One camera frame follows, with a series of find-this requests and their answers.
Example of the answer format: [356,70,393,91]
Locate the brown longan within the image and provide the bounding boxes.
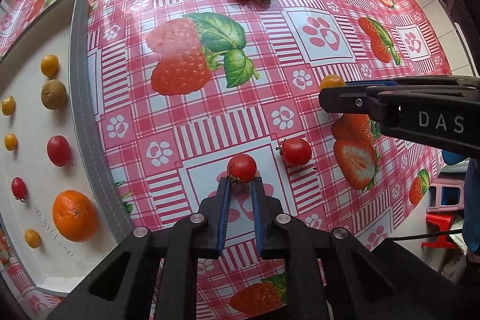
[41,79,68,110]

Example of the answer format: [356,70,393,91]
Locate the large orange mandarin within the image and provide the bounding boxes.
[52,189,98,243]

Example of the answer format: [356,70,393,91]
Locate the red tomato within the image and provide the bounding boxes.
[46,135,72,166]
[10,177,28,202]
[278,137,312,166]
[227,154,257,182]

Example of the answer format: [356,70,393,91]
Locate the pink strawberry checkered tablecloth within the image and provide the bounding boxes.
[0,0,453,320]

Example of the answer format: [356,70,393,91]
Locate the red plastic stool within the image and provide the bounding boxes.
[421,213,457,249]

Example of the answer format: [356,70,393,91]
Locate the grey rectangular tray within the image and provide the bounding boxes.
[1,0,134,296]

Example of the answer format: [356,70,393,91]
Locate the small yellow tomato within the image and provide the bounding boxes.
[4,133,18,151]
[1,96,16,116]

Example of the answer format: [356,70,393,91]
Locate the yellow-brown tomato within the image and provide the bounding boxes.
[320,75,346,90]

